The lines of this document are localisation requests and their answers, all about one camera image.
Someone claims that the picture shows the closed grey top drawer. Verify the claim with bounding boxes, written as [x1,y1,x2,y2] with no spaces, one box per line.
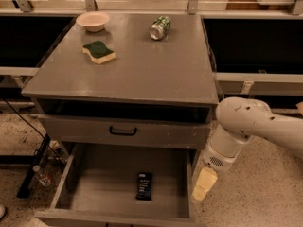
[39,114,210,149]

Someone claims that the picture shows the grey drawer cabinet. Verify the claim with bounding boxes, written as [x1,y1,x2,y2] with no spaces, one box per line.
[21,12,221,227]

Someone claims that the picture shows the clear plastic bottle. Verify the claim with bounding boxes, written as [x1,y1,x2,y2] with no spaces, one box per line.
[32,165,52,187]

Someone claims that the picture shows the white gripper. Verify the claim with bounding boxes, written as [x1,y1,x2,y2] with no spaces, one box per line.
[191,143,235,202]

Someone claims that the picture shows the green soda can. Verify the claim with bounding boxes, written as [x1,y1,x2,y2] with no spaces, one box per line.
[150,15,171,41]

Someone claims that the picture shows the black table leg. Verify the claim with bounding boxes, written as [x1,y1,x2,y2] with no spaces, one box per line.
[16,133,51,199]

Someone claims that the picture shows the dark blue rxbar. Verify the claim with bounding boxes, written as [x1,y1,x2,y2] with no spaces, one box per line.
[136,172,152,201]

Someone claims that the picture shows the beige bowl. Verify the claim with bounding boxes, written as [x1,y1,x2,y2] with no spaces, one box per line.
[76,11,110,32]

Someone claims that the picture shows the open grey middle drawer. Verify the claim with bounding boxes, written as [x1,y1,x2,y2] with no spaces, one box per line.
[35,144,197,227]

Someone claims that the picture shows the black drawer handle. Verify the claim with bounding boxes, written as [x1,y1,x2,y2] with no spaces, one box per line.
[109,126,137,136]

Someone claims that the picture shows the black cable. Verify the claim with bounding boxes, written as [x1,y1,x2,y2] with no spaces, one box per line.
[2,98,65,163]

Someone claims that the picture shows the metal bracket under shelf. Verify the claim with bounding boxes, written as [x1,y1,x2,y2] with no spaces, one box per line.
[240,81,254,95]

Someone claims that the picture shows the green yellow sponge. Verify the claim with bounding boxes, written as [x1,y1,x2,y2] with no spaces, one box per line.
[82,41,116,64]

